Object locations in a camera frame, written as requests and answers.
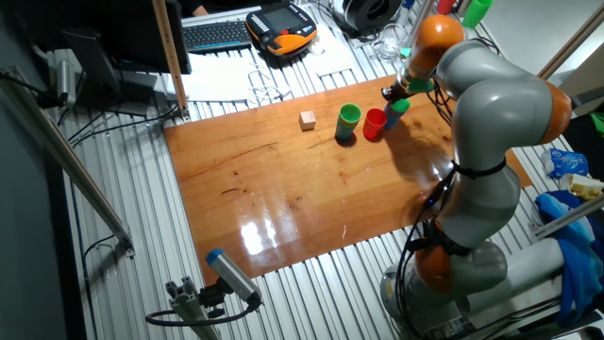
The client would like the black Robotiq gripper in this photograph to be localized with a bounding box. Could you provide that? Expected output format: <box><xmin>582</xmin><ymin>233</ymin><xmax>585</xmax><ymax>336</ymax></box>
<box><xmin>380</xmin><ymin>79</ymin><xmax>412</xmax><ymax>103</ymax></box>

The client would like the stack of green cups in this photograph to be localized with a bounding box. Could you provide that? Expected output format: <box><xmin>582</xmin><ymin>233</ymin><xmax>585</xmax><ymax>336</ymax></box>
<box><xmin>461</xmin><ymin>0</ymin><xmax>495</xmax><ymax>30</ymax></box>

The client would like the clear glass beaker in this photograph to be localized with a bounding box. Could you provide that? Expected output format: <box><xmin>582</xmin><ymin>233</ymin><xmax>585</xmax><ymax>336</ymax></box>
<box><xmin>376</xmin><ymin>23</ymin><xmax>409</xmax><ymax>63</ymax></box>

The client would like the black round spool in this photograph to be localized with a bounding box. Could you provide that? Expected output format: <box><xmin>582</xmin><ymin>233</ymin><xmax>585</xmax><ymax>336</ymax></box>
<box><xmin>329</xmin><ymin>0</ymin><xmax>403</xmax><ymax>34</ymax></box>

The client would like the light wooden block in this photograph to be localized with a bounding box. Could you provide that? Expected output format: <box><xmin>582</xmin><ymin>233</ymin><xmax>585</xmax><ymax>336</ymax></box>
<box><xmin>298</xmin><ymin>110</ymin><xmax>317</xmax><ymax>132</ymax></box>

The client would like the orange and black teach pendant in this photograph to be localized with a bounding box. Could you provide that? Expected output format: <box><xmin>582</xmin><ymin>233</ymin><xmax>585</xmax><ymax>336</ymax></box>
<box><xmin>244</xmin><ymin>1</ymin><xmax>318</xmax><ymax>58</ymax></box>

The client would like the white paper sheet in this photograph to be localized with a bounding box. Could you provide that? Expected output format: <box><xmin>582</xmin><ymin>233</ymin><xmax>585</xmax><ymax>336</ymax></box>
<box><xmin>181</xmin><ymin>50</ymin><xmax>265</xmax><ymax>103</ymax></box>

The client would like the blue tissue pack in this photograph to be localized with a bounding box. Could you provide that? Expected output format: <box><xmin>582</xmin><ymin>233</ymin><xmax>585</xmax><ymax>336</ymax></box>
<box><xmin>541</xmin><ymin>147</ymin><xmax>590</xmax><ymax>179</ymax></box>

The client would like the black computer keyboard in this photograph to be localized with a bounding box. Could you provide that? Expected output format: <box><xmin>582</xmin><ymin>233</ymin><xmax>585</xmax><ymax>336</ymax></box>
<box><xmin>181</xmin><ymin>18</ymin><xmax>254</xmax><ymax>54</ymax></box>

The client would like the black chair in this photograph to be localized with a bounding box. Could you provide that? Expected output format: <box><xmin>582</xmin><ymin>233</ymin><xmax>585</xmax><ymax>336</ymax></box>
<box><xmin>563</xmin><ymin>84</ymin><xmax>604</xmax><ymax>166</ymax></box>

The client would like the yellow white snack bag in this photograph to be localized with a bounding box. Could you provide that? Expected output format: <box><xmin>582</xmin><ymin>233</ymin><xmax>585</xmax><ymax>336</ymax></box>
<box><xmin>559</xmin><ymin>172</ymin><xmax>604</xmax><ymax>202</ymax></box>

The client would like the blue cloth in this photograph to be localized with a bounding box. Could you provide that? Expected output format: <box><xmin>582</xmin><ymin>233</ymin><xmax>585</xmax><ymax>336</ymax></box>
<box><xmin>535</xmin><ymin>188</ymin><xmax>604</xmax><ymax>327</ymax></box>

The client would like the black computer monitor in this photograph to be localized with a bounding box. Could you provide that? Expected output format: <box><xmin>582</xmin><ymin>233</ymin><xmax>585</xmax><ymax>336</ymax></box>
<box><xmin>106</xmin><ymin>0</ymin><xmax>193</xmax><ymax>76</ymax></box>

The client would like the short aluminium profile stand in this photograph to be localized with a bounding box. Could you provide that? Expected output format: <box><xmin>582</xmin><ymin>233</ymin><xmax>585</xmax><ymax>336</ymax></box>
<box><xmin>164</xmin><ymin>276</ymin><xmax>223</xmax><ymax>340</ymax></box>

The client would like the grey monitor stand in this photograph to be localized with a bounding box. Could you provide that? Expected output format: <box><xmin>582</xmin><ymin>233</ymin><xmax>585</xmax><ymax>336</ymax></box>
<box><xmin>60</xmin><ymin>27</ymin><xmax>159</xmax><ymax>118</ymax></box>

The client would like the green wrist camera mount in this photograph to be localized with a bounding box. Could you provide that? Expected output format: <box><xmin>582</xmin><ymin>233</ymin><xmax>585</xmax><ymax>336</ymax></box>
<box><xmin>398</xmin><ymin>45</ymin><xmax>436</xmax><ymax>94</ymax></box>

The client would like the silver frame post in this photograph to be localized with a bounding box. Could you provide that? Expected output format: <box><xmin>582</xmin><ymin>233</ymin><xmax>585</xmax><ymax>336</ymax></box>
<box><xmin>412</xmin><ymin>0</ymin><xmax>435</xmax><ymax>27</ymax></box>

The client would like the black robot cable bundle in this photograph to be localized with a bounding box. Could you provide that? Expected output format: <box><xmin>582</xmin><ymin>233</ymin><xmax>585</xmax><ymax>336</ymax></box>
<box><xmin>394</xmin><ymin>35</ymin><xmax>502</xmax><ymax>340</ymax></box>

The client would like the white charger cable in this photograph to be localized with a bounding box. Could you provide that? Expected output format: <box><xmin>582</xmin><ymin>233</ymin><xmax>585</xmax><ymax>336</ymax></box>
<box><xmin>245</xmin><ymin>63</ymin><xmax>294</xmax><ymax>106</ymax></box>

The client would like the aluminium frame post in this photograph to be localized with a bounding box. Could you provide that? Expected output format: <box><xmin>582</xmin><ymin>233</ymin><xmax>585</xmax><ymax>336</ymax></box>
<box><xmin>537</xmin><ymin>3</ymin><xmax>604</xmax><ymax>80</ymax></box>

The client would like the copper coloured frame post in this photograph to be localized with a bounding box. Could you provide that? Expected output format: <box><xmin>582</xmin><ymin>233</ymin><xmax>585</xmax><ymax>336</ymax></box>
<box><xmin>150</xmin><ymin>0</ymin><xmax>191</xmax><ymax>120</ymax></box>

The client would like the silver camera with blue end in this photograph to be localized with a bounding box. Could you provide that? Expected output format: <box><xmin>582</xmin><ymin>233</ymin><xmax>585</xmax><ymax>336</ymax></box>
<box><xmin>205</xmin><ymin>247</ymin><xmax>263</xmax><ymax>308</ymax></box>

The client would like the black camera ball mount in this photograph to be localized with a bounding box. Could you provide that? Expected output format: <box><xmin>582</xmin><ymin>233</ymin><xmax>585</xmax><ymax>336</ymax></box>
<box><xmin>197</xmin><ymin>278</ymin><xmax>227</xmax><ymax>320</ymax></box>

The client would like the black camera cable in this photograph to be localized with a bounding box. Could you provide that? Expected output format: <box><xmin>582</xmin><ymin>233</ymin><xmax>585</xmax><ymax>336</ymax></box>
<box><xmin>144</xmin><ymin>301</ymin><xmax>260</xmax><ymax>328</ymax></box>

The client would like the silver cylindrical camera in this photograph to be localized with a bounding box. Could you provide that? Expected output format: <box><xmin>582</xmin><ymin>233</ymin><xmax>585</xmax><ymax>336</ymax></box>
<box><xmin>55</xmin><ymin>59</ymin><xmax>77</xmax><ymax>109</ymax></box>

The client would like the long aluminium frame rail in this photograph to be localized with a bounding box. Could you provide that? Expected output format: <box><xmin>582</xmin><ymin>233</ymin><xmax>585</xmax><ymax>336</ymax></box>
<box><xmin>0</xmin><ymin>65</ymin><xmax>137</xmax><ymax>259</ymax></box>

